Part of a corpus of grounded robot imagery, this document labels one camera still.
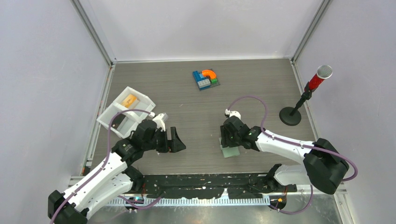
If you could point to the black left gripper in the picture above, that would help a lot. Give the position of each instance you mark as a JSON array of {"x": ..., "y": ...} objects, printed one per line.
[{"x": 173, "y": 145}]

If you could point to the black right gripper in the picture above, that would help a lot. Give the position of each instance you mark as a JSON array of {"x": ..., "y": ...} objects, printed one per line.
[{"x": 225, "y": 141}]

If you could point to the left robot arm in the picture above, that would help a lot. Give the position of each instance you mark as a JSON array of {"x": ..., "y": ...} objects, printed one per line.
[{"x": 113, "y": 177}]

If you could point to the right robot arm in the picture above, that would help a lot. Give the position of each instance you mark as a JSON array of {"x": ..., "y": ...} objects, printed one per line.
[{"x": 318, "y": 163}]

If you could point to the black card in tray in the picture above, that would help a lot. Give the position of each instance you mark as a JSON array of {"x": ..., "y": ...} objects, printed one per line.
[{"x": 118, "y": 121}]

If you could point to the orange card stack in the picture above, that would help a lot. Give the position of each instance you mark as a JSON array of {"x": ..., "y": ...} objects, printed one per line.
[{"x": 130, "y": 102}]

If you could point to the white two-compartment tray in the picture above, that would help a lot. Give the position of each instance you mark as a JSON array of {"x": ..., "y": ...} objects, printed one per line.
[{"x": 134, "y": 116}]

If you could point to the red microphone on stand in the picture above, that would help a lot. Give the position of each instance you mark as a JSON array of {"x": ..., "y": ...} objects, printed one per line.
[{"x": 290, "y": 115}]

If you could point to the colourful toy block set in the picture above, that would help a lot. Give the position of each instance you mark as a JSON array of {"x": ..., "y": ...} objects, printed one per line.
[{"x": 205, "y": 79}]

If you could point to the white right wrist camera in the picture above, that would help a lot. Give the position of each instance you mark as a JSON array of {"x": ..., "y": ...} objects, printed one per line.
[{"x": 229, "y": 113}]

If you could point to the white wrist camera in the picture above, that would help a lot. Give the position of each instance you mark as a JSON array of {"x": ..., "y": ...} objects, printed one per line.
[
  {"x": 229, "y": 113},
  {"x": 160, "y": 120}
]

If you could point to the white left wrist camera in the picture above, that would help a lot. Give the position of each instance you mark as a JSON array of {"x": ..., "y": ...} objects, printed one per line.
[{"x": 160, "y": 120}]

